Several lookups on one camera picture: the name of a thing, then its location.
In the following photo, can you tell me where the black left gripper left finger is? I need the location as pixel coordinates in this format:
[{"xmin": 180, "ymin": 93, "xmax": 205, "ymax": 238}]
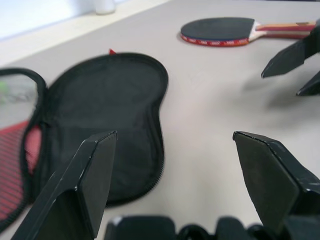
[{"xmin": 11, "ymin": 130, "xmax": 118, "ymax": 240}]

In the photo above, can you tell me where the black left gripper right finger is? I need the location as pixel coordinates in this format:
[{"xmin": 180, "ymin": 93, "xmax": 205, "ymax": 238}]
[{"xmin": 232, "ymin": 131, "xmax": 320, "ymax": 235}]

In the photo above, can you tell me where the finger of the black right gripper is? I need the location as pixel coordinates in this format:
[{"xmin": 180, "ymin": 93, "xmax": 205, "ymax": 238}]
[
  {"xmin": 261, "ymin": 39, "xmax": 308, "ymax": 79},
  {"xmin": 296, "ymin": 72, "xmax": 320, "ymax": 97}
]

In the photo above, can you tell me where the black rubber table tennis paddle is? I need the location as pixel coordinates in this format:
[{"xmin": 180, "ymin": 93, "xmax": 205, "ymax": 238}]
[{"xmin": 179, "ymin": 16, "xmax": 317, "ymax": 48}]

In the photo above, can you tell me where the black and red paddle case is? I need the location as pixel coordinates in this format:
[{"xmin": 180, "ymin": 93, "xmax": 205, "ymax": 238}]
[{"xmin": 0, "ymin": 48, "xmax": 170, "ymax": 235}]

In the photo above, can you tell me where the white bottle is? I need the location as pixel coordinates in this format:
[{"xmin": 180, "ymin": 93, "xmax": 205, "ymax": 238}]
[{"xmin": 94, "ymin": 0, "xmax": 116, "ymax": 15}]

